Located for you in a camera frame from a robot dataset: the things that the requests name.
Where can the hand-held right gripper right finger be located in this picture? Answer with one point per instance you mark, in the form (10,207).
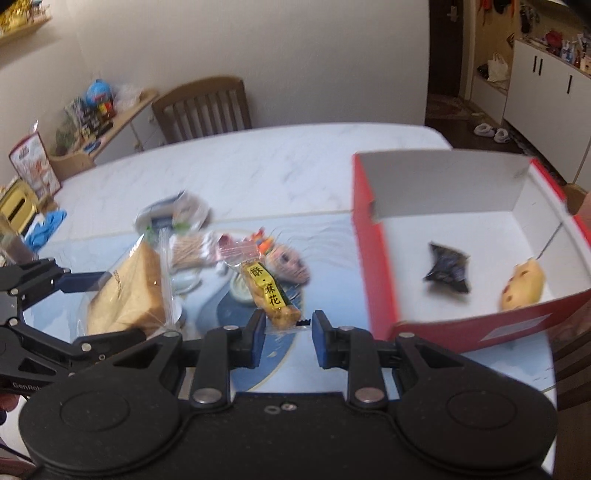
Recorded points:
(318,344)

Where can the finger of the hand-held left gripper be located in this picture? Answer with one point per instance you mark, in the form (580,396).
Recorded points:
(87,282)
(111,344)

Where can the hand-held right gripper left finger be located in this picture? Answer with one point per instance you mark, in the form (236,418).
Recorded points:
(258,341)

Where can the bagged sliced bread loaf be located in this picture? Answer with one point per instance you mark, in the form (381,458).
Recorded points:
(129,295)

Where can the fried dough twist packet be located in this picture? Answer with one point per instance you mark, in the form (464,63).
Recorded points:
(272,295)

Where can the white round tape measure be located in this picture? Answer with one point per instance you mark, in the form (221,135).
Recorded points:
(240,291)

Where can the red cardboard box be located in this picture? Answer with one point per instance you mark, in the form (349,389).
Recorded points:
(369,258)

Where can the white wet wipes pack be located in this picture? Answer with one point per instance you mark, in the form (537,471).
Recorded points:
(171,214)

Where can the person's left hand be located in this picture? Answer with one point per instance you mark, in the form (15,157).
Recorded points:
(7,406)

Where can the blue cloth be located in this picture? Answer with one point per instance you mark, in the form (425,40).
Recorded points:
(46,228)

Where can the pink purple round snack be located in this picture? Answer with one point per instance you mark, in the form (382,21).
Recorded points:
(288,265)

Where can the pink tube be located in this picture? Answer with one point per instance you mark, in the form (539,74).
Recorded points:
(231,251)

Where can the red plush toy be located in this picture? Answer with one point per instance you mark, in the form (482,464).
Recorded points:
(263,242)

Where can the yellow plastic container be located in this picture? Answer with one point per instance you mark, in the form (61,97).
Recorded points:
(18,203)

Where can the bag of cotton swabs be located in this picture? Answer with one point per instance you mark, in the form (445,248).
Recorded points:
(189,249)

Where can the light wooden chair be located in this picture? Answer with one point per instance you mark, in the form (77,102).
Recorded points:
(69,164)

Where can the red printed carton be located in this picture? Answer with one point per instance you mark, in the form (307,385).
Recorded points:
(34,164)

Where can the black snack packet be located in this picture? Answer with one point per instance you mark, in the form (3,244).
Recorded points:
(445,270)

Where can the small green plant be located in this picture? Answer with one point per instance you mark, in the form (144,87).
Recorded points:
(67,136)

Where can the white sideboard with wooden top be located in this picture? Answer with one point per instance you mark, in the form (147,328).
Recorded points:
(134,122)

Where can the miniature house model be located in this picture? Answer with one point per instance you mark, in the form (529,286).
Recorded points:
(83,115)

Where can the red jar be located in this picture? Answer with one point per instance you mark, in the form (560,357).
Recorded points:
(106,110)

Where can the clear plastic bag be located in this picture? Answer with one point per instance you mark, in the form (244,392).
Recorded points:
(128,97)

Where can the blue globe toy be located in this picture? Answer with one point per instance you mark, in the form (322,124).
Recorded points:
(99,91)

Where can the wooden dining chair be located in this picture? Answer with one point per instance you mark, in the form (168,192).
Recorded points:
(203,110)

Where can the yellow bun with red spots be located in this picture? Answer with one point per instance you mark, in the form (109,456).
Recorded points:
(521,286)

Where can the patterned door rug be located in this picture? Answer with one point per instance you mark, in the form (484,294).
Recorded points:
(445,107)

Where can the grey slipper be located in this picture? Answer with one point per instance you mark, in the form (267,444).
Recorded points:
(483,130)
(501,135)

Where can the gold packets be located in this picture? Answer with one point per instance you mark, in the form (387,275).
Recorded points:
(16,11)

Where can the dark wooden door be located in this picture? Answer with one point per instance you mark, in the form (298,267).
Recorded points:
(450,46)

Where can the white tote bag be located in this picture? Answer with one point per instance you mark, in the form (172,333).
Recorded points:
(497,69)

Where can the orange hanging cloth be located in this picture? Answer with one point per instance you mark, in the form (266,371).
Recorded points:
(485,9)

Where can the red item on cabinet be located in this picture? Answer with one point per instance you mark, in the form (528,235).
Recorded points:
(552,38)

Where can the wooden wall shelf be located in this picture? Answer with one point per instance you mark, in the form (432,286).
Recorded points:
(27,27)

